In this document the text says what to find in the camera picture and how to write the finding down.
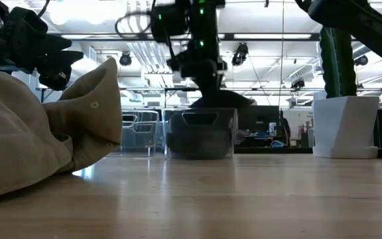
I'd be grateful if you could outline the black computer monitor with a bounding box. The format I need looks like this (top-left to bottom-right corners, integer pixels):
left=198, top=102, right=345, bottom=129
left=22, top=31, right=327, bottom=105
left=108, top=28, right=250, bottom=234
left=239, top=105, right=281, bottom=147

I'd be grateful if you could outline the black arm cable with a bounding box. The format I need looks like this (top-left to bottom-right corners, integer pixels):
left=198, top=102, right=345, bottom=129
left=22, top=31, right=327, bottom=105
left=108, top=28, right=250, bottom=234
left=37, top=0, right=51, bottom=18
left=114, top=11, right=153, bottom=40

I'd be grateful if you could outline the black metal stand frame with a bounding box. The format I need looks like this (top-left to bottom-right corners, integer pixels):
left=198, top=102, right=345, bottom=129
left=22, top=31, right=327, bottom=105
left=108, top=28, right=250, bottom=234
left=35, top=86, right=62, bottom=104

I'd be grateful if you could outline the thin hanging cable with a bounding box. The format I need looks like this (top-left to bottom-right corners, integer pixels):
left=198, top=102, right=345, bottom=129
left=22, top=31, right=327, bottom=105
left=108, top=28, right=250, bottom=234
left=278, top=0, right=285, bottom=108

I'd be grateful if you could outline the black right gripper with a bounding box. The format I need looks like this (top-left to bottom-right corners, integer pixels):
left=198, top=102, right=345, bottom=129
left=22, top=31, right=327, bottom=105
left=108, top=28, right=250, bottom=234
left=166, top=48, right=228, bottom=100

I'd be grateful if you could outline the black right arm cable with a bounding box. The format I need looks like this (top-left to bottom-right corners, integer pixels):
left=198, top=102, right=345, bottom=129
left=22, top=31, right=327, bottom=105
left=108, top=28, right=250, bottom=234
left=114, top=11, right=153, bottom=40

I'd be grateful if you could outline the green cactus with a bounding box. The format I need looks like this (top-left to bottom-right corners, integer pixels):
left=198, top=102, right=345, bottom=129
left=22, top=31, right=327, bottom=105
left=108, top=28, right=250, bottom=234
left=319, top=26, right=358, bottom=99

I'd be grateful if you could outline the tan khaki hat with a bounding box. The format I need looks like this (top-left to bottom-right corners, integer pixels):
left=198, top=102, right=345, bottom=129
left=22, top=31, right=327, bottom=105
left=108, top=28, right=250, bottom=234
left=0, top=56, right=123, bottom=202

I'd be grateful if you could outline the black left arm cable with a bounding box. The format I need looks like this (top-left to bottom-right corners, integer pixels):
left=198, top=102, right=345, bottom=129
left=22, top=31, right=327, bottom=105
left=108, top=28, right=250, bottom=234
left=37, top=0, right=51, bottom=18

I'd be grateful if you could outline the black overhead beam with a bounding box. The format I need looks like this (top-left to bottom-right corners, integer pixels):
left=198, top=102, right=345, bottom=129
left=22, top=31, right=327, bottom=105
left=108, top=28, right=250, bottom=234
left=48, top=32, right=321, bottom=42

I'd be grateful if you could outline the white planter pot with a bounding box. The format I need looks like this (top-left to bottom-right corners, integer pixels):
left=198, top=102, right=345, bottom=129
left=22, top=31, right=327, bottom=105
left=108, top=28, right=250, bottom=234
left=311, top=95, right=381, bottom=159

